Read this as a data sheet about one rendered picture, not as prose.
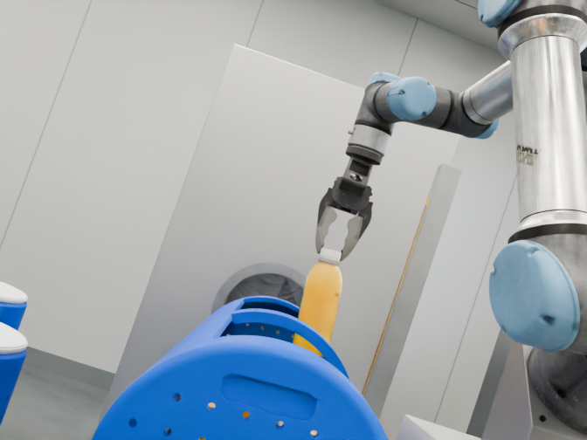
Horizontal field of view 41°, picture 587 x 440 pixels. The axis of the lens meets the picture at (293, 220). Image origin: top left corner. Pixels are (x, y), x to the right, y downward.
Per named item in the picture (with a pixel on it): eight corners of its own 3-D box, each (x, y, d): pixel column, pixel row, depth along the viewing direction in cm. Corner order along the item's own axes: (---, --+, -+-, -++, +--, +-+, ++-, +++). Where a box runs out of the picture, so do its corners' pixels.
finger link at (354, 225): (353, 264, 151) (360, 217, 152) (355, 264, 145) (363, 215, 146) (336, 261, 151) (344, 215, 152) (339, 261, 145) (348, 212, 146)
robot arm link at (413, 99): (459, 84, 137) (429, 91, 148) (403, 69, 134) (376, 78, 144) (452, 127, 137) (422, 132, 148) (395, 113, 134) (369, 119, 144)
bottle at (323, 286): (282, 349, 144) (304, 250, 145) (306, 351, 149) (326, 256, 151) (312, 358, 140) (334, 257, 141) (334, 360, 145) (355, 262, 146)
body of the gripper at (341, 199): (360, 220, 153) (380, 162, 154) (365, 216, 145) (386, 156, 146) (323, 207, 153) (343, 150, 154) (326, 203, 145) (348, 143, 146)
